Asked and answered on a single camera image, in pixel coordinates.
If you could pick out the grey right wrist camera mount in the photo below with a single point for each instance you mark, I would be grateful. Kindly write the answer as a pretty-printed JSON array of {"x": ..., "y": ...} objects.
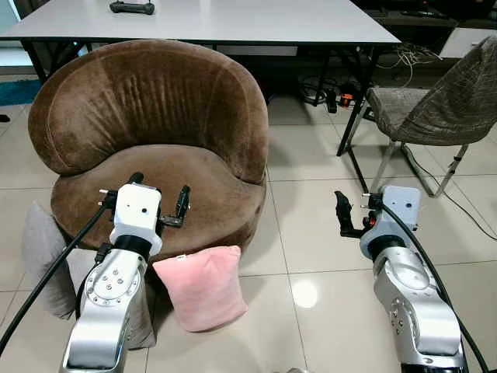
[{"x": 397, "y": 206}]

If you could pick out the pink pillow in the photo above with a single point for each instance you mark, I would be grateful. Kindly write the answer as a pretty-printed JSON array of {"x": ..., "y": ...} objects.
[{"x": 203, "y": 287}]

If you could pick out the dark low cabinet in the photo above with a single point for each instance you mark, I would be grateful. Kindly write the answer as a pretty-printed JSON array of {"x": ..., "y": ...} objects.
[{"x": 435, "y": 12}]

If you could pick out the grey fabric chair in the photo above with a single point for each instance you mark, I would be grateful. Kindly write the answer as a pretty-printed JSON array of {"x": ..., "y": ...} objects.
[{"x": 443, "y": 105}]

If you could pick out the brown velvet round sofa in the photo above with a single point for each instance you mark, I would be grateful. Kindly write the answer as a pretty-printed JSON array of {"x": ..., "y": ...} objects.
[{"x": 155, "y": 101}]

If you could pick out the small white table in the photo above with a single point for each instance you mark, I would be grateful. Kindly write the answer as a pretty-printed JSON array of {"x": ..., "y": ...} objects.
[{"x": 466, "y": 43}]

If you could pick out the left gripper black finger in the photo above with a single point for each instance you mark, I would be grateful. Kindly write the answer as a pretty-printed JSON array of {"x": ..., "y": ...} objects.
[
  {"x": 184, "y": 202},
  {"x": 137, "y": 179}
]

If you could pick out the teal rug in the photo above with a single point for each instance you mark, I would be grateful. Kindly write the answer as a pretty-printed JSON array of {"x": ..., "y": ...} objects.
[{"x": 15, "y": 92}]

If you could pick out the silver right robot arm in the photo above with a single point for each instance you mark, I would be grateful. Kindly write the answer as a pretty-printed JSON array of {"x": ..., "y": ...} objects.
[{"x": 419, "y": 311}]

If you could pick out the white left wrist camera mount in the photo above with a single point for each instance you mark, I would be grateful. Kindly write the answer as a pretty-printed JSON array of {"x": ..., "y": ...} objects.
[{"x": 137, "y": 210}]

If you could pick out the black controller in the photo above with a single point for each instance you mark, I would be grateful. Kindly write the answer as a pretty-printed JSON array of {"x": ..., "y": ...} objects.
[{"x": 132, "y": 8}]

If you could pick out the grey pillow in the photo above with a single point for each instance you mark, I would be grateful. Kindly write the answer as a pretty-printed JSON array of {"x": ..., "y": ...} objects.
[{"x": 43, "y": 249}]

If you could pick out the red and black device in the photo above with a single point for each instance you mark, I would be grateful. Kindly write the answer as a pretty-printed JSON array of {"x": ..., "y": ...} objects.
[{"x": 345, "y": 99}]

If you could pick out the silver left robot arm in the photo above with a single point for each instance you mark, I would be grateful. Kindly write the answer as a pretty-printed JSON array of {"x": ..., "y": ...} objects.
[{"x": 105, "y": 303}]

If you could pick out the white table with black legs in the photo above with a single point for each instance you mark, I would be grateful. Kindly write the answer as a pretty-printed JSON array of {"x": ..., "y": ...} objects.
[{"x": 233, "y": 19}]

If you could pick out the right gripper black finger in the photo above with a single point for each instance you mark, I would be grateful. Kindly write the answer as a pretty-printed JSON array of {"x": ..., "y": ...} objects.
[{"x": 342, "y": 206}]

